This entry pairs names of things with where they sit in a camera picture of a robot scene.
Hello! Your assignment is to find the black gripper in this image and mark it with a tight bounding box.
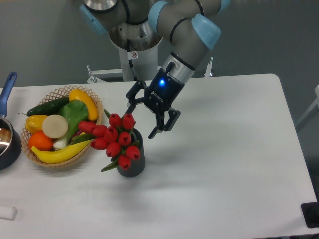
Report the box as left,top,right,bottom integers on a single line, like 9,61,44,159
123,67,185,139

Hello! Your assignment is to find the red tulip bouquet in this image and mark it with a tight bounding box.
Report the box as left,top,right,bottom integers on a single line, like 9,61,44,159
70,110,140,172

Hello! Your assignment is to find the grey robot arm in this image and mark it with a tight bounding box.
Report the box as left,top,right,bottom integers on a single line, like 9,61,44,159
79,0,229,138

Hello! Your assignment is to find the dark grey ribbed vase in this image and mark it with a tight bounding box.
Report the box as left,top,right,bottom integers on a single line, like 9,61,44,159
117,129,145,178

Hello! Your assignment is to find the white metal robot stand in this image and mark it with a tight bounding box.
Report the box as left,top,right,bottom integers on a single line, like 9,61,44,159
87,45,161,83

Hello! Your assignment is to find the green bok choy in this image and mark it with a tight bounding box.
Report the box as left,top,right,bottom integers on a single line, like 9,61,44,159
53,100,88,150

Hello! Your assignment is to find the yellow squash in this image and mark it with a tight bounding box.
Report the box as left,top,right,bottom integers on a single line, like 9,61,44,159
69,88,98,121

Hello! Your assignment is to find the woven wicker basket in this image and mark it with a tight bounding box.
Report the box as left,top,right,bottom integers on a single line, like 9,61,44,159
20,85,103,167

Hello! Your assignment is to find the beige round disc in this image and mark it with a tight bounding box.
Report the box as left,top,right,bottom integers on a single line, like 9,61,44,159
42,115,68,139

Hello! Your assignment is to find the green cucumber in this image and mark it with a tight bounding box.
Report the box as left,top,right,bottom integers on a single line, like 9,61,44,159
19,97,69,117

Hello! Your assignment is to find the yellow banana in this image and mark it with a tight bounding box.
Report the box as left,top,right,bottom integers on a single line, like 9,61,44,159
31,140,90,164

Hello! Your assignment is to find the orange fruit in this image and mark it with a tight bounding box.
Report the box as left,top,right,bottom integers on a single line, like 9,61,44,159
28,132,53,151

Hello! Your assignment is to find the yellow bell pepper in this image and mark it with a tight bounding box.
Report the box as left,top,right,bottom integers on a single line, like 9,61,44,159
25,115,48,134

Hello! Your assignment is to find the white cylinder object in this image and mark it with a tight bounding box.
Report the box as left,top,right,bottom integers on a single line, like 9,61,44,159
0,205,18,221

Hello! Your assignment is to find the black device at table edge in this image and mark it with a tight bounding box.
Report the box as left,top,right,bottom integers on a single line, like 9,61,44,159
301,202,319,228

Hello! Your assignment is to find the dark pot with blue handle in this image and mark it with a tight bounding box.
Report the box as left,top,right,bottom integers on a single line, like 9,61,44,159
0,72,21,170

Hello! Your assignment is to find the white frame at right edge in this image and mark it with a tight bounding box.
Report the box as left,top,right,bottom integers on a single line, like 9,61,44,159
295,85,319,131

